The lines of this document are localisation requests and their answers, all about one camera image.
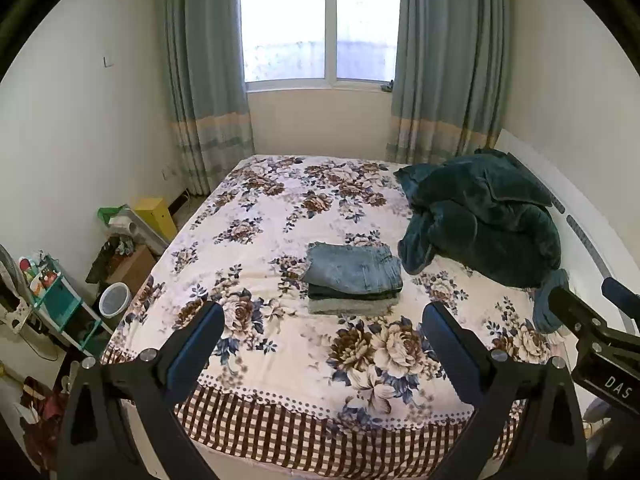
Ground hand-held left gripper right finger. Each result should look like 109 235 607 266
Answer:
421 302 589 480

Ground dark cloth bundle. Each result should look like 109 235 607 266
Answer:
85 236 136 284

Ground dark green plush blanket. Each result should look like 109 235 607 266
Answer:
394 148 563 289

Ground red bag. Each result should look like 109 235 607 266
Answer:
19 376 69 463

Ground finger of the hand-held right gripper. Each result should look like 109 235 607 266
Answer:
547 285 610 343
601 277 640 322

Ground teal shelf rack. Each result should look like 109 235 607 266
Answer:
19 254 116 358

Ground folded grey pants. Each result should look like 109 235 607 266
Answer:
307 296 401 317

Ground folded blue denim pants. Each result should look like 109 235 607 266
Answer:
301 242 404 295

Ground yellow box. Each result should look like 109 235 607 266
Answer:
132 197 179 242

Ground bed with floral sheet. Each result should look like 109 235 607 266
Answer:
100 154 577 479

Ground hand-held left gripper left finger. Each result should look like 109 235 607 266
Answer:
57 301 226 480

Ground folded dark pants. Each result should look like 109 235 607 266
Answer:
307 282 402 302

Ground white waste bin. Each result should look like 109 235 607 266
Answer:
98 282 132 317

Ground window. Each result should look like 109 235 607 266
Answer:
240 0 403 92

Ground white headboard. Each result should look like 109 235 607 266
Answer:
492 129 640 336

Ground green bag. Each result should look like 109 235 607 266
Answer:
97 204 129 224

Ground brown wooden nightstand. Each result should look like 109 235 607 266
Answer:
105 245 159 295

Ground teal striped curtain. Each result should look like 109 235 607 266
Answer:
159 0 256 196
385 0 511 166

